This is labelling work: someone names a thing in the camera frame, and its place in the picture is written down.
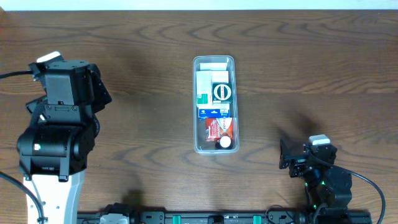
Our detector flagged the blue white medicine box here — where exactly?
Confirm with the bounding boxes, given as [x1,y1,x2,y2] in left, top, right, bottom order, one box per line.
[196,71,229,120]

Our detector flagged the white green medicine box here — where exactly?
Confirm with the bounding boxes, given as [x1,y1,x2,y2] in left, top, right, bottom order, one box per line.
[196,71,212,106]

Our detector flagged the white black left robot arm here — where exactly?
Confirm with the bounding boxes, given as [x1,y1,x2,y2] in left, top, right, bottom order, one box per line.
[17,60,112,223]

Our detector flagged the black mounting rail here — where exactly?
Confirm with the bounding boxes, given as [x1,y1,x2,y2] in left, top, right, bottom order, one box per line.
[76,203,373,224]

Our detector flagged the dark green round-logo box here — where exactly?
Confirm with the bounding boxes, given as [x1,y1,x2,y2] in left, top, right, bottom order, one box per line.
[212,83,233,103]

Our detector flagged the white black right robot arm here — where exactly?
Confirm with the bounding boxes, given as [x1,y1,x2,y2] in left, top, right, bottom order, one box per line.
[279,134,352,223]

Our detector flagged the small dark medicine bottle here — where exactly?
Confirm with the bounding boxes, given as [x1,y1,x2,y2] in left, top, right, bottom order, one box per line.
[215,136,233,150]

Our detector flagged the red Panadol medicine box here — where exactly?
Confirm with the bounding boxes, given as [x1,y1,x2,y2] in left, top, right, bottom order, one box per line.
[205,118,234,141]

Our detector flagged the clear plastic container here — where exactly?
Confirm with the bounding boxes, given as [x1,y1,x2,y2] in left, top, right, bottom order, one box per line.
[193,55,240,156]

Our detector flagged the white paper leaflet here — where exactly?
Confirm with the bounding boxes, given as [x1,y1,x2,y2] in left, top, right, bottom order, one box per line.
[200,62,228,71]

